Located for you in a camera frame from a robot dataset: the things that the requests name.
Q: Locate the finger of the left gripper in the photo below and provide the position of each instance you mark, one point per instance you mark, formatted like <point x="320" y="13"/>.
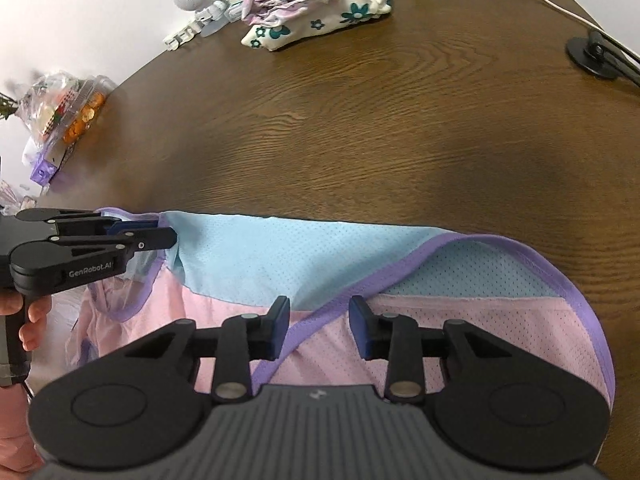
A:
<point x="142" y="240"/>
<point x="122" y="224"/>

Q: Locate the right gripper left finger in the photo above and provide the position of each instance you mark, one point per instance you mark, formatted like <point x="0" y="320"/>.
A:
<point x="143" y="401"/>

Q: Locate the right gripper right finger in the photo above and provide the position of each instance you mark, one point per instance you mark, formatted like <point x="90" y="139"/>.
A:
<point x="490" y="400"/>

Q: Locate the white floral folded cloth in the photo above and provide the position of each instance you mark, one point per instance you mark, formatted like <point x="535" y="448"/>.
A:
<point x="329" y="17"/>

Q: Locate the white astronaut figurine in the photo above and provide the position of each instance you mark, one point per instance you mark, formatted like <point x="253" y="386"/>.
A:
<point x="209" y="16"/>

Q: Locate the pink blue purple tank top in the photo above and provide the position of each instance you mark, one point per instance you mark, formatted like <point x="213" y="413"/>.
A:
<point x="222" y="266"/>

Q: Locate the pink jacket sleeve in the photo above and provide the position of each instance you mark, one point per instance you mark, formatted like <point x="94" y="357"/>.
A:
<point x="18" y="456"/>

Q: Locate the plastic bag of snacks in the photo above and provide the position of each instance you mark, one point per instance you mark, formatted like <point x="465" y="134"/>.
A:
<point x="44" y="103"/>

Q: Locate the person left hand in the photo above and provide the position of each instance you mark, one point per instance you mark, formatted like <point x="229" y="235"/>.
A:
<point x="32" y="332"/>

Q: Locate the plastic box of oranges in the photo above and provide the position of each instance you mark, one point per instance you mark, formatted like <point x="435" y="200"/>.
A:
<point x="76" y="110"/>

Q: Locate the purple tissue box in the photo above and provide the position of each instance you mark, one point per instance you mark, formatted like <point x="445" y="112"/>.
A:
<point x="45" y="168"/>

